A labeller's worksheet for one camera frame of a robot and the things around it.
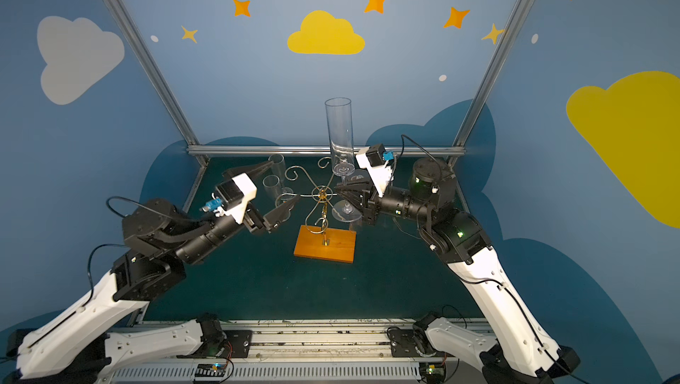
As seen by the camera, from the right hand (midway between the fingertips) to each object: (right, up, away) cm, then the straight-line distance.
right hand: (341, 185), depth 54 cm
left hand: (-11, +3, -7) cm, 13 cm away
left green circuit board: (-37, -52, +19) cm, 66 cm away
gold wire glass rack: (-5, -3, +16) cm, 17 cm away
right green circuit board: (+26, -53, +19) cm, 62 cm away
